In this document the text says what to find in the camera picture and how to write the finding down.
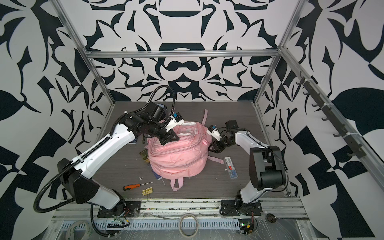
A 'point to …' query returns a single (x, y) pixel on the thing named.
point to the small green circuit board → (246, 228)
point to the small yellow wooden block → (147, 191)
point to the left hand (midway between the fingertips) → (178, 134)
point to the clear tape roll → (180, 227)
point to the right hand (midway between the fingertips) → (213, 144)
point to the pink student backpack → (185, 157)
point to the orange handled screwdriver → (128, 187)
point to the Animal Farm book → (144, 155)
